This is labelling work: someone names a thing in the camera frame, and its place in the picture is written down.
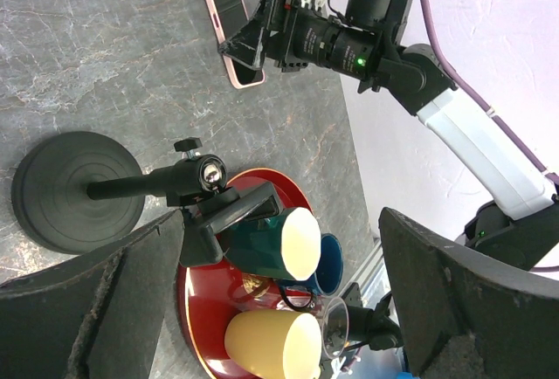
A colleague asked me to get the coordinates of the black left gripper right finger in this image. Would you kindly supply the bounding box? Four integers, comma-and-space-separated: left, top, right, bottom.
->
379, 208, 558, 378

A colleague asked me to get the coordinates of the pink smartphone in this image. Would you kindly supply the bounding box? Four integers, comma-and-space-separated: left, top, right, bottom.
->
205, 0, 266, 89

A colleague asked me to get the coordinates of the aluminium frame rail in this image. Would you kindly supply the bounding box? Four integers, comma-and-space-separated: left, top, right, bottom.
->
349, 238, 384, 292

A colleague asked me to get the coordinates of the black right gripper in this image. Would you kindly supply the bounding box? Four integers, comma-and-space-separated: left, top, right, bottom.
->
218, 0, 341, 72

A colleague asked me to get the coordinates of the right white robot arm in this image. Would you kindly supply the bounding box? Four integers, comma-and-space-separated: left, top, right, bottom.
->
218, 0, 558, 272

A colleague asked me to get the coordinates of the black phone stand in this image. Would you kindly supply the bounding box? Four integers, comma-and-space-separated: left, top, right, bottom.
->
10, 131, 283, 267

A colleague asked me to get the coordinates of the yellow mug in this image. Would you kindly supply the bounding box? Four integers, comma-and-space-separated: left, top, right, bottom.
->
224, 309, 322, 379

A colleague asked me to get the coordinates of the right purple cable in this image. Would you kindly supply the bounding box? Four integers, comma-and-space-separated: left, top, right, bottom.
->
410, 0, 559, 273

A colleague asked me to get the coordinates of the blue mug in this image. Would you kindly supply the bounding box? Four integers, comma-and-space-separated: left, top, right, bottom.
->
276, 233, 344, 296

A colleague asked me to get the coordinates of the clear glass tumbler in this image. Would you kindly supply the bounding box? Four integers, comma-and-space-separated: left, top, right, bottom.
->
321, 297, 349, 359

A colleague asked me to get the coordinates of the red round tray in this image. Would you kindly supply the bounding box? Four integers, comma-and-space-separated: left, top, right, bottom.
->
177, 169, 312, 378

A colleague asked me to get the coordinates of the green mug white inside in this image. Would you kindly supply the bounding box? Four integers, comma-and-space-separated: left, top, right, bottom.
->
220, 207, 321, 281

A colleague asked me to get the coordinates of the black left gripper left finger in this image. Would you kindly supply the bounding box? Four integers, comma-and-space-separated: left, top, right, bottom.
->
1, 210, 183, 378

